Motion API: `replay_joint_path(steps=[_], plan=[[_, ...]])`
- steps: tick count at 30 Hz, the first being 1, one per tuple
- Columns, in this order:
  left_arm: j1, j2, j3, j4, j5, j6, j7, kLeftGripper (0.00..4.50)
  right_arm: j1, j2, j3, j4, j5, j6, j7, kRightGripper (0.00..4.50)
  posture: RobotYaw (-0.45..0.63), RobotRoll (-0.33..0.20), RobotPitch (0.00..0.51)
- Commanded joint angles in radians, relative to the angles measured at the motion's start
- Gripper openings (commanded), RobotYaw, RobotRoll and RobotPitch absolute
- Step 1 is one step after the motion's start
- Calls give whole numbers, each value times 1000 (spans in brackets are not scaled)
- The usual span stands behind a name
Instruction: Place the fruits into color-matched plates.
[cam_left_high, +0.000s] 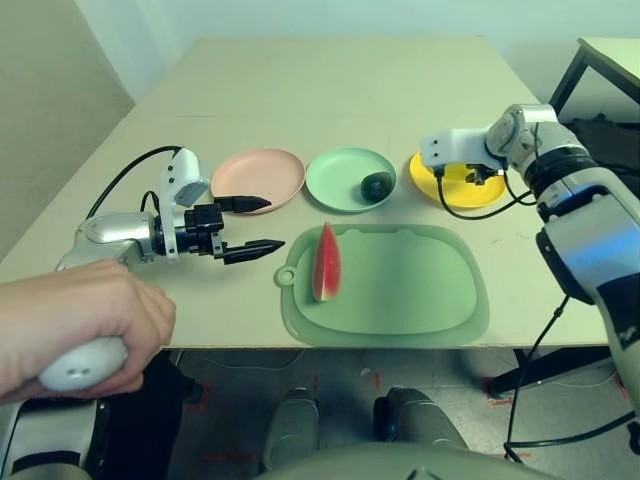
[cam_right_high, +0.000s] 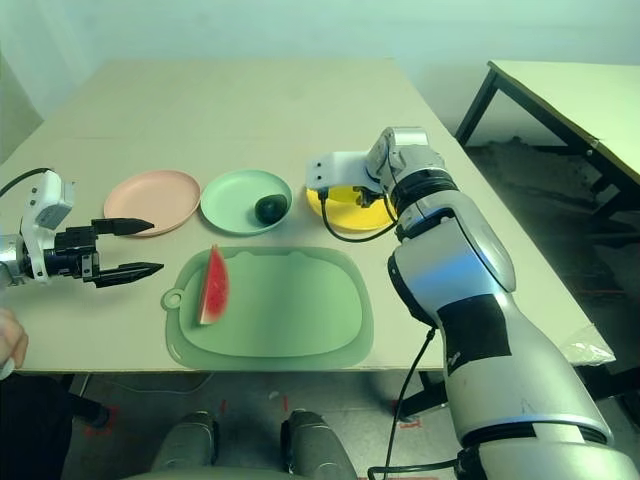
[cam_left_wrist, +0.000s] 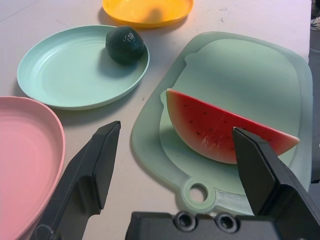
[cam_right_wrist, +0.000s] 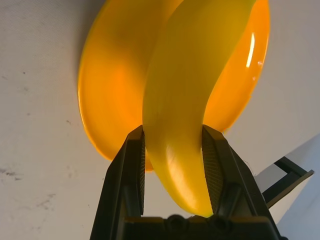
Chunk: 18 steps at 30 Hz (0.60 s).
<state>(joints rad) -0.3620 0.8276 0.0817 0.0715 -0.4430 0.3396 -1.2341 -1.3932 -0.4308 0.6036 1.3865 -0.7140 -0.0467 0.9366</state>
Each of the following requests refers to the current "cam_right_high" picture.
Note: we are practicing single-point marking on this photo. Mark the dark green avocado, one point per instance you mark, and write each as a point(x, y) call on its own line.
point(271, 209)

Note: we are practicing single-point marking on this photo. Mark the green silicone cutting mat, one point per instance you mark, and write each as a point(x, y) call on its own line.
point(290, 310)

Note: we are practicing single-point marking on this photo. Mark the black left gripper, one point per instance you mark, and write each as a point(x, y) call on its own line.
point(70, 255)

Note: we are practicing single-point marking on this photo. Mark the bystander black clothed leg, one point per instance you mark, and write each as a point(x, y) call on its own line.
point(30, 435)

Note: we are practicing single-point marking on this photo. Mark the yellow plastic plate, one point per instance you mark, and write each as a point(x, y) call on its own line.
point(350, 220)

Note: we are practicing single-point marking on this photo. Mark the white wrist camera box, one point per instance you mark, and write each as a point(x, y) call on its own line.
point(47, 195)
point(335, 170)

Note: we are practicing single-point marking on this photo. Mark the pink plastic plate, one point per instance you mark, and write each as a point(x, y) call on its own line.
point(150, 202)

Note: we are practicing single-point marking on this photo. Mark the red watermelon slice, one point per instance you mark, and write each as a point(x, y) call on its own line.
point(216, 290)

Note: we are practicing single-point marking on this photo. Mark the bystander bare hand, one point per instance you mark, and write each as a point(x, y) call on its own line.
point(12, 340)

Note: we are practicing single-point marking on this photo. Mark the beige side table black legs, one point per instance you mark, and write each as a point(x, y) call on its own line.
point(575, 95)

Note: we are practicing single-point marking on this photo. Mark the black main table leg frame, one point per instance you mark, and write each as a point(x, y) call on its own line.
point(425, 400)

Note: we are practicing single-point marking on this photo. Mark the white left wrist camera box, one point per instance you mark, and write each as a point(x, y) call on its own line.
point(47, 195)

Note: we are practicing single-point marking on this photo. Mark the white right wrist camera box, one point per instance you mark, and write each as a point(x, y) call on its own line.
point(335, 170)

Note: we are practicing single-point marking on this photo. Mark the mint green plastic plate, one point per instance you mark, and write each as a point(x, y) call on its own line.
point(230, 200)

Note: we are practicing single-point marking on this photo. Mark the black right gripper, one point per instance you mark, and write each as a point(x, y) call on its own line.
point(368, 196)

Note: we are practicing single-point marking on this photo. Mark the clear plastic film scrap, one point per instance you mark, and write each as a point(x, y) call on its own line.
point(592, 347)

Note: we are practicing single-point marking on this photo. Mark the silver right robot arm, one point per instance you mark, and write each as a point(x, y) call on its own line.
point(450, 240)

